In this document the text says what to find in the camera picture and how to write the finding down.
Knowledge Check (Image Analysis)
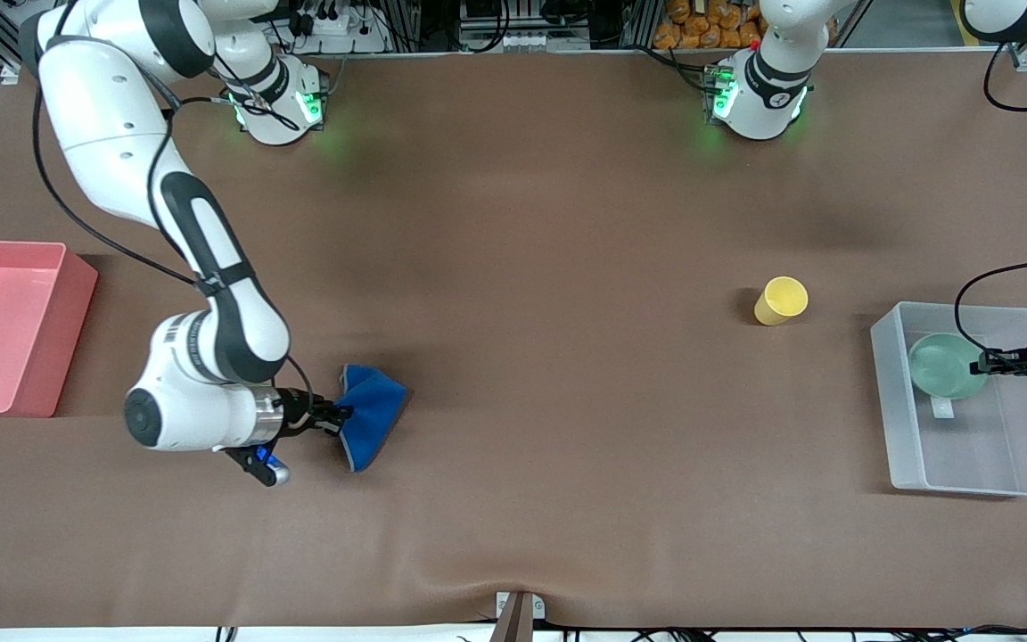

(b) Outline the yellow cup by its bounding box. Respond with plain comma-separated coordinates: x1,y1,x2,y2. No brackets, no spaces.
753,276,809,327

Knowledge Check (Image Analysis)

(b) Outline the light green bowl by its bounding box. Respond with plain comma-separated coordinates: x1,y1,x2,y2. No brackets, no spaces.
908,332,990,400

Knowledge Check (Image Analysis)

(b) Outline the metal table clamp bracket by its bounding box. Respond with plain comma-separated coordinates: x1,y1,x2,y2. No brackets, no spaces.
491,589,547,642

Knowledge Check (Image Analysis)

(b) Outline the orange packets pile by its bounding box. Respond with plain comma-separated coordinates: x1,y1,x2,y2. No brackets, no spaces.
653,0,765,51

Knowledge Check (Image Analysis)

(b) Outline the white power strip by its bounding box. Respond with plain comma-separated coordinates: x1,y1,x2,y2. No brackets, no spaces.
298,11,391,54

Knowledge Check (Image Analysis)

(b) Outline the pink plastic bin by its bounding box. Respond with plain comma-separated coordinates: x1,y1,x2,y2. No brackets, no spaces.
0,239,100,419

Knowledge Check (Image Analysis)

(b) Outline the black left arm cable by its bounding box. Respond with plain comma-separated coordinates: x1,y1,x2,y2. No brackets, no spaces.
954,40,1027,358

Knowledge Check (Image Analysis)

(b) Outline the translucent plastic bin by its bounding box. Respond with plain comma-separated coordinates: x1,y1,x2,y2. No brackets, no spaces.
869,300,1027,501

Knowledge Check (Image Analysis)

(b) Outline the long white socket strip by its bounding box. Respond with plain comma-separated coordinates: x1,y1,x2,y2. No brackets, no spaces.
458,29,587,54

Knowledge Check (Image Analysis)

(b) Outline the blue cloth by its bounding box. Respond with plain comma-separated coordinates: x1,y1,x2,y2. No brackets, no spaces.
335,363,409,473

